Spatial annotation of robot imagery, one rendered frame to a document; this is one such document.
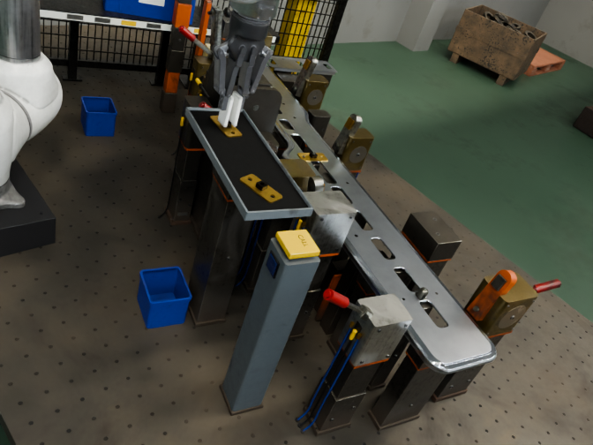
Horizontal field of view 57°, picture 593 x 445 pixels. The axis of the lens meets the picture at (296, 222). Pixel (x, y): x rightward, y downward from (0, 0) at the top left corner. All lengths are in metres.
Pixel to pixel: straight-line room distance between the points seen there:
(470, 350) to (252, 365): 0.43
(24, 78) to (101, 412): 0.79
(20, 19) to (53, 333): 0.71
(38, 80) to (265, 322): 0.84
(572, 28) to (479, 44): 3.10
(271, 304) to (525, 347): 0.99
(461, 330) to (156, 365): 0.66
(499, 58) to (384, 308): 5.67
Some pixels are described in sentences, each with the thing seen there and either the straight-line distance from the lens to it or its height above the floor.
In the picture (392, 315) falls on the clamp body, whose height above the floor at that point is 1.06.
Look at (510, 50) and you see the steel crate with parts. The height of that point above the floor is 0.37.
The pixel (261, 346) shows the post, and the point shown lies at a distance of 1.07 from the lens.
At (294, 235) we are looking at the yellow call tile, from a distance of 0.95.
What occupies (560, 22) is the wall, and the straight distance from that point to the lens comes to 9.58.
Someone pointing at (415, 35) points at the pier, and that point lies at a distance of 6.54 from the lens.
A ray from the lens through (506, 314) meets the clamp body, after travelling 1.28.
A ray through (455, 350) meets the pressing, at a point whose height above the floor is 1.00.
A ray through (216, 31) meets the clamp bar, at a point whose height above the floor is 1.15.
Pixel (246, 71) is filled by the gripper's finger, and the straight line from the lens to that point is 1.15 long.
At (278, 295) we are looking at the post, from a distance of 0.97.
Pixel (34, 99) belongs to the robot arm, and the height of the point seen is 1.01.
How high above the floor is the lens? 1.73
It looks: 35 degrees down
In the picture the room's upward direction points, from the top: 20 degrees clockwise
